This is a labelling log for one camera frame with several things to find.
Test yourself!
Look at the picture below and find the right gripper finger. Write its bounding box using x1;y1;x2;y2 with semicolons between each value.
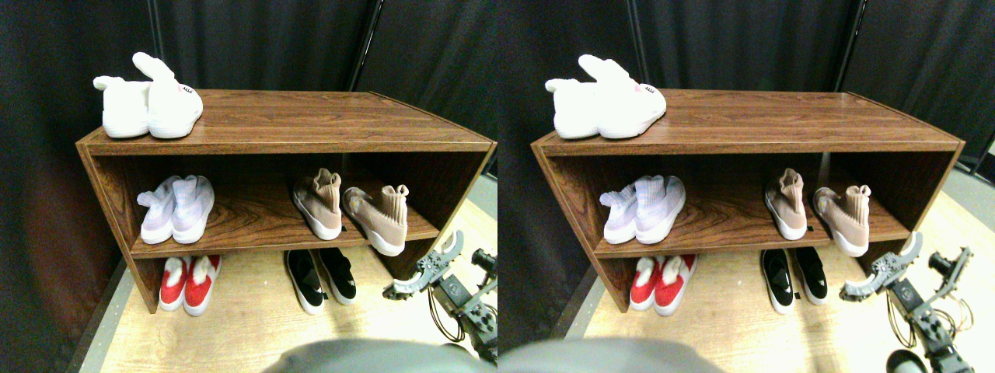
874;231;924;281
383;272;436;302
840;270;893;303
418;231;466;279

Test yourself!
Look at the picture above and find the black shoe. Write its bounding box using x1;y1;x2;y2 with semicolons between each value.
318;247;358;305
792;247;829;305
761;249;797;315
285;249;326;315

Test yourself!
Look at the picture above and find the tan shoe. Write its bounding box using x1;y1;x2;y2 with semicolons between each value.
765;169;808;240
293;169;344;241
813;184;871;258
343;184;410;257

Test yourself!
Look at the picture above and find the lavender shoe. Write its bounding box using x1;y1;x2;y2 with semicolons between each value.
170;175;215;245
138;177;184;245
633;176;686;245
599;184;643;245

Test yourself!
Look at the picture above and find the brown shoe rack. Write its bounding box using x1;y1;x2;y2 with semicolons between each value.
531;88;965;314
76;89;498;314

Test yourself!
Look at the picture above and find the red shoe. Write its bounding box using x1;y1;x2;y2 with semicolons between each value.
183;255;222;316
159;256;192;312
654;255;698;316
630;256;662;311

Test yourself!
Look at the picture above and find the white shoe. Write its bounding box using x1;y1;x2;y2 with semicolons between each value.
545;78;604;140
131;52;204;140
578;54;667;140
93;75;153;139

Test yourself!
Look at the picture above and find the black curtain stand pole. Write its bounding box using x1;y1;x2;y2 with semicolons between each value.
833;0;868;92
626;0;651;85
347;0;385;92
147;0;166;86

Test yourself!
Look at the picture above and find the black wire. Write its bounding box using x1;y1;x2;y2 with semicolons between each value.
427;292;466;343
886;298;920;348

